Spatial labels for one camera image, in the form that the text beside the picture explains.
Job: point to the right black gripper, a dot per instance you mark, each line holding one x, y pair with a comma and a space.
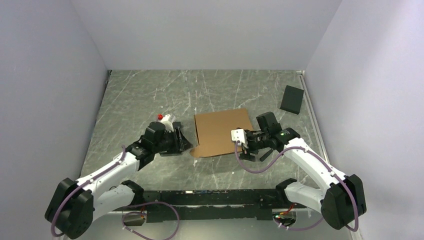
246, 155

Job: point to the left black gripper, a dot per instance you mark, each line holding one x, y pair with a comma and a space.
180, 144

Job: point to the brown cardboard box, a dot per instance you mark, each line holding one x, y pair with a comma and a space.
213, 131

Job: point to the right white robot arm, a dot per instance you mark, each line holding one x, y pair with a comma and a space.
338, 197

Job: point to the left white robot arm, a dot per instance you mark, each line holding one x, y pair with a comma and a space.
75, 204

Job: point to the black square box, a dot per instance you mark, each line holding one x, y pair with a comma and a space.
292, 99

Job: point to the black rectangular block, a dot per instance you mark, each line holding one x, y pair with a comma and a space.
177, 126

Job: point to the black handled claw hammer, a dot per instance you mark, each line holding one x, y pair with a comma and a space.
266, 155

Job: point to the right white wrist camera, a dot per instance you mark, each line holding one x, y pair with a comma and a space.
239, 137

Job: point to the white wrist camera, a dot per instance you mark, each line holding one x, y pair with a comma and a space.
167, 120
239, 137

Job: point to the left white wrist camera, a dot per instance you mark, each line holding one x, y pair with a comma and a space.
167, 120

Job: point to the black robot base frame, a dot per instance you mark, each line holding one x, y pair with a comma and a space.
168, 205

